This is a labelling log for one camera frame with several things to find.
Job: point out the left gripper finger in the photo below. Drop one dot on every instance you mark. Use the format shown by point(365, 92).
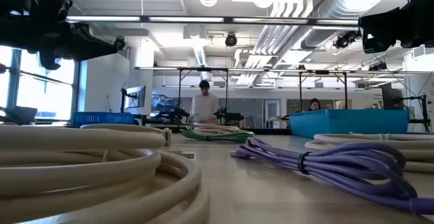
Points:
point(89, 56)
point(95, 40)

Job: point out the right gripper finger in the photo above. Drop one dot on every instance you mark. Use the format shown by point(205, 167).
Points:
point(379, 23)
point(365, 45)

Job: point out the computer monitor on arm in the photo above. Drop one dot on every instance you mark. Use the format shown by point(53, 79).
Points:
point(135, 96)

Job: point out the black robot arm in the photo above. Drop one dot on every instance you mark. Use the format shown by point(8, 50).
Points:
point(173, 114)
point(229, 116)

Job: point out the black monitor on stand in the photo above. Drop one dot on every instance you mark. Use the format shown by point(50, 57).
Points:
point(390, 96)

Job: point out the small blue mesh basket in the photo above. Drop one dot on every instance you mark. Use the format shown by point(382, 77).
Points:
point(101, 118)

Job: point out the person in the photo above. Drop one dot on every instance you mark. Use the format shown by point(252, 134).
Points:
point(314, 104)
point(204, 107)

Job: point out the large blue plastic bin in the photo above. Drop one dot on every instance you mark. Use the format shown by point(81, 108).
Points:
point(349, 122)

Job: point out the black tripod stand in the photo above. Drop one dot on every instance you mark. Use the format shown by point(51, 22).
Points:
point(424, 112)

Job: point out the long LED light bar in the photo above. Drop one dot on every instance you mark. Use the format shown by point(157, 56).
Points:
point(186, 19)

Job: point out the black ceiling camera cluster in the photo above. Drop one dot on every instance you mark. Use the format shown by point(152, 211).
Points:
point(346, 39)

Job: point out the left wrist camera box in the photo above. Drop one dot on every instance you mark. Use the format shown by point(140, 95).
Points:
point(40, 3)

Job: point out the silver ventilation duct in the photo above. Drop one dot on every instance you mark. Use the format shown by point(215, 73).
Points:
point(339, 3)

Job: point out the black gantry frame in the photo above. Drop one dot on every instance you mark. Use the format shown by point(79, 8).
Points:
point(203, 69)
point(322, 72)

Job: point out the black aluminium table frame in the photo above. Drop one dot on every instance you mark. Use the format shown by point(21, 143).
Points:
point(271, 131)

